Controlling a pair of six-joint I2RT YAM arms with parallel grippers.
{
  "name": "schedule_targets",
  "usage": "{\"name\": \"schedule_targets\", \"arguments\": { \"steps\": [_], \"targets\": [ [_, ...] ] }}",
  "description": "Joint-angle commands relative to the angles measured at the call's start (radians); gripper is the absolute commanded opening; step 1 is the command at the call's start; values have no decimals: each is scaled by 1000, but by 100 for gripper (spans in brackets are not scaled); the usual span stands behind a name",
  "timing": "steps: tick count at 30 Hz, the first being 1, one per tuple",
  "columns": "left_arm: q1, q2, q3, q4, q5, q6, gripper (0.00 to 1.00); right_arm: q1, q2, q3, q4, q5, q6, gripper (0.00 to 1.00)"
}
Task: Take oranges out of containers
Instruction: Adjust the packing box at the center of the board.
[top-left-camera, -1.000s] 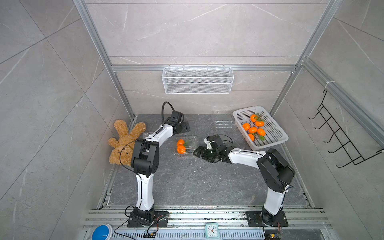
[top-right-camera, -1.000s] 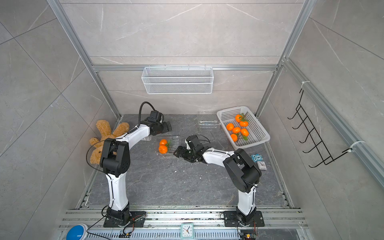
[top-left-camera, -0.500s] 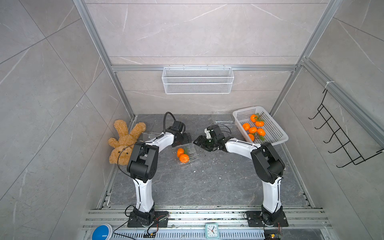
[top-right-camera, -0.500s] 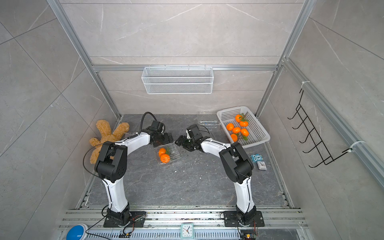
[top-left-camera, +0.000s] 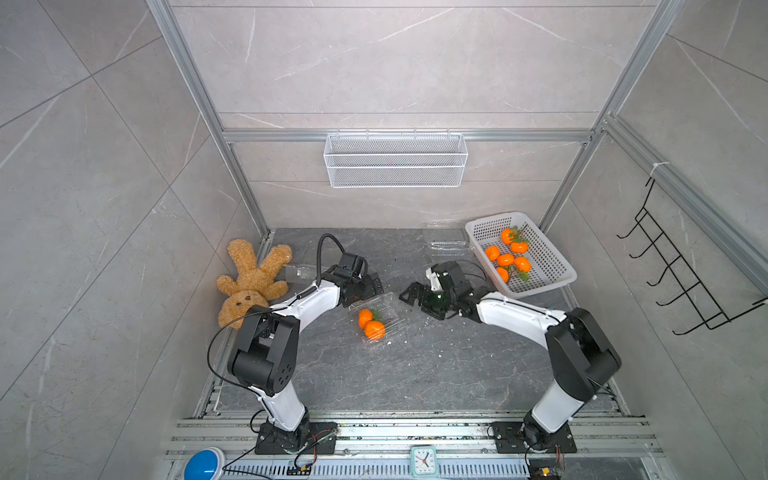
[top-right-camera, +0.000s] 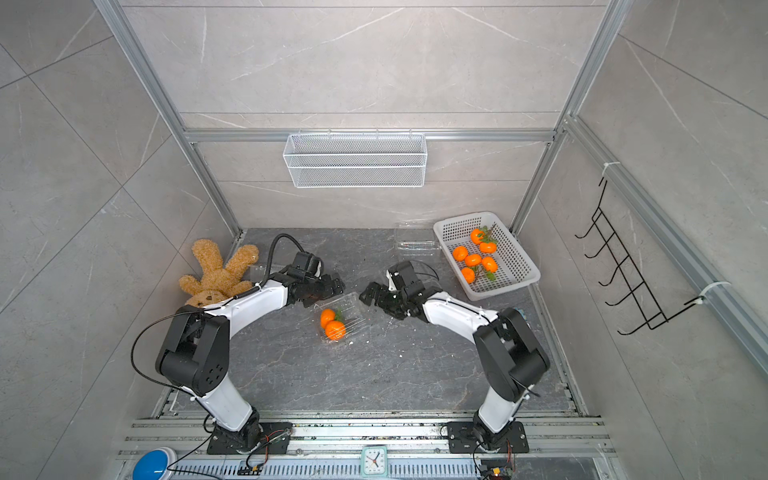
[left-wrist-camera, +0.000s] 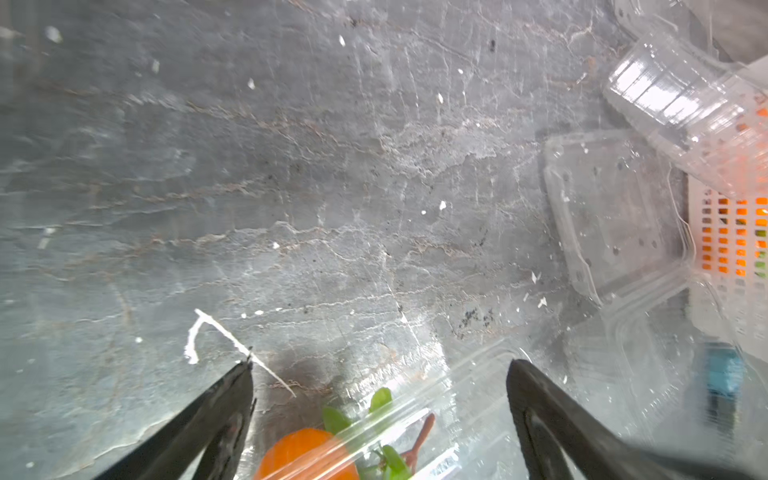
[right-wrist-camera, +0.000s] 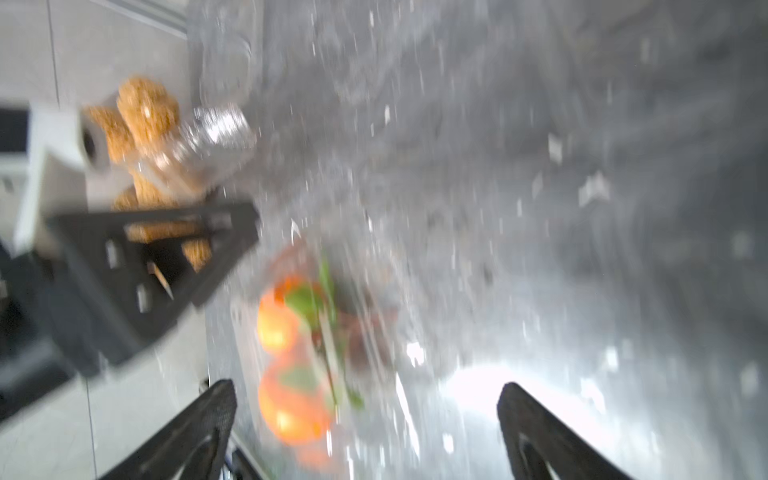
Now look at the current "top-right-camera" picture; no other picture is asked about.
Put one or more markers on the orange three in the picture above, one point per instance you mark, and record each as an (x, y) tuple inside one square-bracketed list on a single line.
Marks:
[(335, 330)]

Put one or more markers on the orange five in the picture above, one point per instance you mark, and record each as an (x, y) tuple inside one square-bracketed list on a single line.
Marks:
[(478, 236)]

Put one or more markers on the brown teddy bear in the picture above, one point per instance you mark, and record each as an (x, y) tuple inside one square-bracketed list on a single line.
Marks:
[(219, 281)]

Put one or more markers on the clear plastic container front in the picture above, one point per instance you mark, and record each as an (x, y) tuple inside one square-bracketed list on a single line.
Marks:
[(413, 239)]

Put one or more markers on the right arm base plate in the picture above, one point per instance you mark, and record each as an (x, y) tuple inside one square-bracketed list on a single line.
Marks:
[(472, 437)]

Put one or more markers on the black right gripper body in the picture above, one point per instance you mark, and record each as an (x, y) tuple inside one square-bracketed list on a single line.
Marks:
[(401, 305)]

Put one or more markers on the orange seven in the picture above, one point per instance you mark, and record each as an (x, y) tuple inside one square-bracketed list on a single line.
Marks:
[(473, 260)]

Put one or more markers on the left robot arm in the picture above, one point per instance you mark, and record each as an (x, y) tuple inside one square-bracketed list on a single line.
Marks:
[(195, 353)]

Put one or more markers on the orange four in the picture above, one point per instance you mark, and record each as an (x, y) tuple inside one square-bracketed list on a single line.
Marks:
[(327, 316)]

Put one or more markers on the orange eight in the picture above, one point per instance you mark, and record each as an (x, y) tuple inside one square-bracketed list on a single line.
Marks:
[(489, 264)]

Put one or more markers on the teal front alarm clock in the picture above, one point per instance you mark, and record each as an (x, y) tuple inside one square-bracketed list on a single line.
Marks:
[(374, 462)]

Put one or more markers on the orange two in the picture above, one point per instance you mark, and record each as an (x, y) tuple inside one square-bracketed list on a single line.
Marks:
[(468, 274)]

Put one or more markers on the orange one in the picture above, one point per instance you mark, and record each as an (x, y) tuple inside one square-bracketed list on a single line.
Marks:
[(460, 254)]

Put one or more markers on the clear plastic container back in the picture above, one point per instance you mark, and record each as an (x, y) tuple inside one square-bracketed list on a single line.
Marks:
[(351, 312)]

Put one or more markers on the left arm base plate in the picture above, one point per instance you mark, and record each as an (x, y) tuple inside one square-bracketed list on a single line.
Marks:
[(275, 436)]

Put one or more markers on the clear plastic container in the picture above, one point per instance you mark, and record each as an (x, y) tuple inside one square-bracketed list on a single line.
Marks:
[(351, 312), (413, 239)]

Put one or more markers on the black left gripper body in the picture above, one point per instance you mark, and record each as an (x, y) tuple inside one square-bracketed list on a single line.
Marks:
[(314, 291)]

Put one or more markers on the white perforated plastic basket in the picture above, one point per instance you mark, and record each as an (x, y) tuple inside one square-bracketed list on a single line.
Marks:
[(516, 270)]

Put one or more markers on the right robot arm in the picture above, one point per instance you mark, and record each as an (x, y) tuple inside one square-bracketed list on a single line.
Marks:
[(510, 354)]

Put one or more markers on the blue round button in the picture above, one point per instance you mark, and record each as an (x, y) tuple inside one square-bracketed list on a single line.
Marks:
[(155, 465)]

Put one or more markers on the white wire wall basket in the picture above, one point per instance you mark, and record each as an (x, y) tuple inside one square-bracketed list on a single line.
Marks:
[(356, 160)]

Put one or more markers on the orange six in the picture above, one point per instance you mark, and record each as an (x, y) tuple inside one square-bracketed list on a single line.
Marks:
[(487, 247)]

